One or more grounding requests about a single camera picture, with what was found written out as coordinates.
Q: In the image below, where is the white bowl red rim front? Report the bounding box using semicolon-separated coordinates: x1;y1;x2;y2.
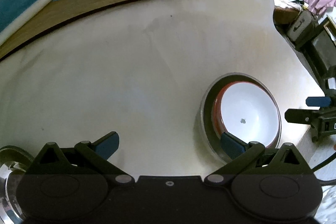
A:
212;81;279;148

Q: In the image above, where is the white foam rod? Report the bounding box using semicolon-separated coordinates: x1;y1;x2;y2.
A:
1;0;53;46

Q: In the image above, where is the deep steel bowl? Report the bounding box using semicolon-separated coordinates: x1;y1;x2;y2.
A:
198;73;281;162

